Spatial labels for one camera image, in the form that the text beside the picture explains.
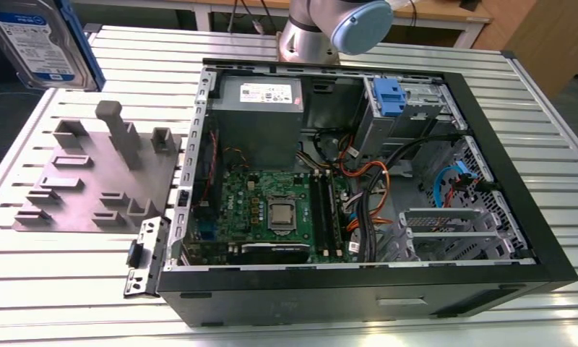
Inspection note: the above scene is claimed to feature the hard disk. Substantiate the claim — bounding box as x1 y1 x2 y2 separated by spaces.
0 0 106 92

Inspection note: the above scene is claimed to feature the metal disk bay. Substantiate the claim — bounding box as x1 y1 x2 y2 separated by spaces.
396 207 535 263

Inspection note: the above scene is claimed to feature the green motherboard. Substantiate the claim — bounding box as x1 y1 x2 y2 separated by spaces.
179 168 362 265

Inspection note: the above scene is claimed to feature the silver CPU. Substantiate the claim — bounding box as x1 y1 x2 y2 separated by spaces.
270 204 295 224

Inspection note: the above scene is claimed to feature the black RAM slot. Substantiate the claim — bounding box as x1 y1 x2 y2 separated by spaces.
323 169 343 256
311 170 333 257

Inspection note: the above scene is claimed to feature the grey power supply unit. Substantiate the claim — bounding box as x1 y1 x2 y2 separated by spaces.
206 74 303 173

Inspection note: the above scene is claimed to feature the CPU socket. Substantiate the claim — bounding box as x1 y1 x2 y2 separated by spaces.
263 194 301 238

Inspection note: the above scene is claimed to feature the metal optical drive cage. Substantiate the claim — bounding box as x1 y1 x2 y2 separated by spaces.
355 75 466 160

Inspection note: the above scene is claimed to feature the black graphics card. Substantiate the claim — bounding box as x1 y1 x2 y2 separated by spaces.
225 242 313 265

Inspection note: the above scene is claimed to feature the blue plastic drive latch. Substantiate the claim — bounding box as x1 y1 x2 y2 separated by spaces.
373 77 408 117

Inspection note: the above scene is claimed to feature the black open PC case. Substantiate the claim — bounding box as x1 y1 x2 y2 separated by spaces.
155 56 578 328

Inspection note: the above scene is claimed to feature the grey parts rack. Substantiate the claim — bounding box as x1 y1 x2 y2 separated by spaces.
9 100 183 234

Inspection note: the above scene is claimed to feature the brown wooden cabinet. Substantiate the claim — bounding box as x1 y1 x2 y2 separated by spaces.
471 0 578 98

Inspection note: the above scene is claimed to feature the orange wire bundle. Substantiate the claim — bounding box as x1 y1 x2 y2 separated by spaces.
339 160 391 232

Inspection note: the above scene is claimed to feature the blue data wire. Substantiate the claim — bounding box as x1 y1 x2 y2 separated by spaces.
432 162 480 209

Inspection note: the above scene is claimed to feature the hinged metal slot bracket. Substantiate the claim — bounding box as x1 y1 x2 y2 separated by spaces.
123 215 171 298

